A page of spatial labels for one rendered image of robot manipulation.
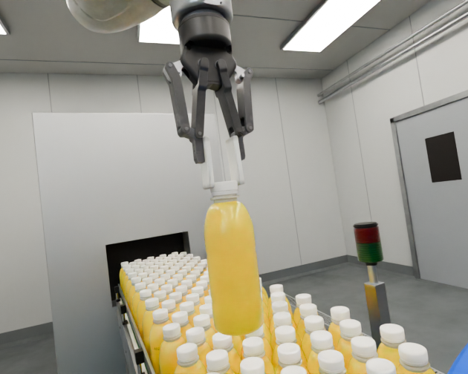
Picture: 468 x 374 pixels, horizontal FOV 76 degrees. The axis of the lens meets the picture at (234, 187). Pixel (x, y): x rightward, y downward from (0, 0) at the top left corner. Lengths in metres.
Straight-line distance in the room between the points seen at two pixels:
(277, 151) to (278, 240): 1.48
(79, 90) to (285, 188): 3.43
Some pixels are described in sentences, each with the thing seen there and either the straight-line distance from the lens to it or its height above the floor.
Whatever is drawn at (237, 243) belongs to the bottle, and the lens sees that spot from 0.39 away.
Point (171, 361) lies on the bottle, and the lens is 0.75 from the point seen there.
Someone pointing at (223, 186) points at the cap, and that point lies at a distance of 0.40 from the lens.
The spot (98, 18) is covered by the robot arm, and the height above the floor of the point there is 1.69.
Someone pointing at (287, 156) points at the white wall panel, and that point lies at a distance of 5.23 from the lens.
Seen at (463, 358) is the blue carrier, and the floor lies 1.22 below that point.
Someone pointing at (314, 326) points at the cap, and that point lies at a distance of 0.68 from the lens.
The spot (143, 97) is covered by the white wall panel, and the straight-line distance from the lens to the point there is 4.80.
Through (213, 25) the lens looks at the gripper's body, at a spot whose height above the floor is 1.60.
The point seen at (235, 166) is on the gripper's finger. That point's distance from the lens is 0.43.
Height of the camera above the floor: 1.36
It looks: 3 degrees up
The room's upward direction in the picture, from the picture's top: 7 degrees counter-clockwise
